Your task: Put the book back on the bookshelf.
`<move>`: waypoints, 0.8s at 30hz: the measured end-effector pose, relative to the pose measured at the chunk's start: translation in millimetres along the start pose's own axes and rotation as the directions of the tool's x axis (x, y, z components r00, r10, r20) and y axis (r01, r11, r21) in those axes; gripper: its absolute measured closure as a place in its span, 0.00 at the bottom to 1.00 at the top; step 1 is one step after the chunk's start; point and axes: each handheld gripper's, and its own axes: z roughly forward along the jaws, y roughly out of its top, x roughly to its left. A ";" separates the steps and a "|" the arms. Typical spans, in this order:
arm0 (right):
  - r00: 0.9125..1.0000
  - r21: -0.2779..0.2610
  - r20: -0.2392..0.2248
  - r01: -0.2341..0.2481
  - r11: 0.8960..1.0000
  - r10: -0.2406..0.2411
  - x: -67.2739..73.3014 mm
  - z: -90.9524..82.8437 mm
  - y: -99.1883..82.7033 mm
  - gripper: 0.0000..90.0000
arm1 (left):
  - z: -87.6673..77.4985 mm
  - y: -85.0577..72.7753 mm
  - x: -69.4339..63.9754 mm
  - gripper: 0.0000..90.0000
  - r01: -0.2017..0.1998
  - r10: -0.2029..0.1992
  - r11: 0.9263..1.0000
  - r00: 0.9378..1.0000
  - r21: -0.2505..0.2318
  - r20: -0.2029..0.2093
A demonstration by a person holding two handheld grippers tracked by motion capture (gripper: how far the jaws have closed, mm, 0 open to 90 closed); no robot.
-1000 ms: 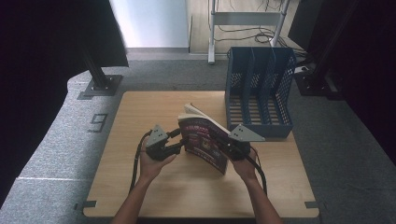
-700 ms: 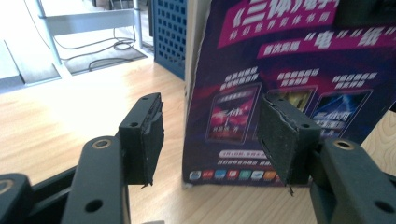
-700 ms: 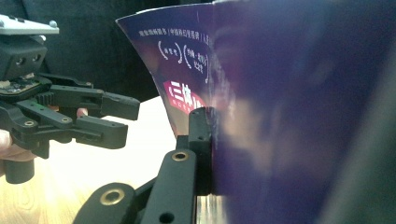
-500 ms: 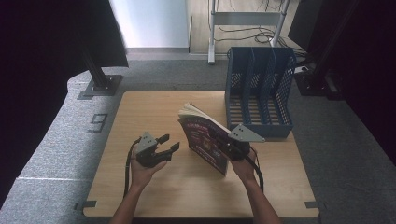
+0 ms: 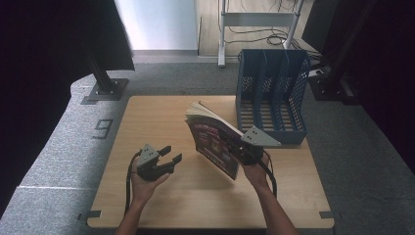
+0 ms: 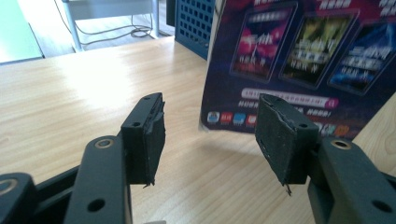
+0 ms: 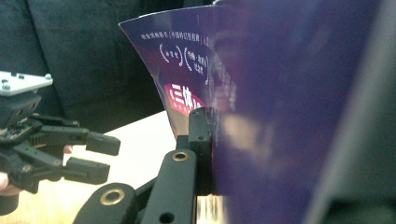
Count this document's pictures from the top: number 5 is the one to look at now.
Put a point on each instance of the black post with base plate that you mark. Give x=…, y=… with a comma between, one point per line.
x=106, y=86

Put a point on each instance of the purple cover paperback book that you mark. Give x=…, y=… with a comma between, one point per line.
x=213, y=143

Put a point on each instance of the black stand with base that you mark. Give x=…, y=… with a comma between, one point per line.
x=329, y=88

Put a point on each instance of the blue mesh file rack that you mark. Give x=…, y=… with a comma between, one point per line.
x=272, y=98

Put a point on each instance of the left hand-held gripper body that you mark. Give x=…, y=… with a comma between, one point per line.
x=148, y=161

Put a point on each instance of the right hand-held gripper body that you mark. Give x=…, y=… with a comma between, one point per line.
x=259, y=138

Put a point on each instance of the white metal stand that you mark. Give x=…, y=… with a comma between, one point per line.
x=257, y=19

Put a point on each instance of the grey table bracket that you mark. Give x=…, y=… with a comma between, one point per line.
x=88, y=214
x=330, y=214

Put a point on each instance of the person's right hand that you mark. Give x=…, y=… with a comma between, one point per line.
x=256, y=173

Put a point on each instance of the dark curtain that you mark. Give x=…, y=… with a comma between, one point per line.
x=42, y=81
x=385, y=81

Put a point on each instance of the person's left hand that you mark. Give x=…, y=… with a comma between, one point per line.
x=143, y=187

